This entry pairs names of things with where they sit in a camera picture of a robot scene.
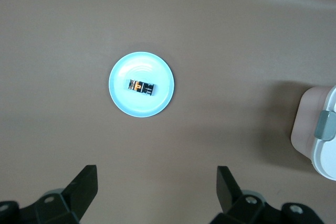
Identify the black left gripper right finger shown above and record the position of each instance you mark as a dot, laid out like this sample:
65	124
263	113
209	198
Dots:
231	197

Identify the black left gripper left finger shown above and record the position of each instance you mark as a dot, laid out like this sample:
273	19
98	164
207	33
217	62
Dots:
78	195

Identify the pink box with white lid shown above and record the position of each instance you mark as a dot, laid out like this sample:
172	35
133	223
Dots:
304	119

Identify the light blue round plate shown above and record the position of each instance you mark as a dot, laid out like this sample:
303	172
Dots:
141	106

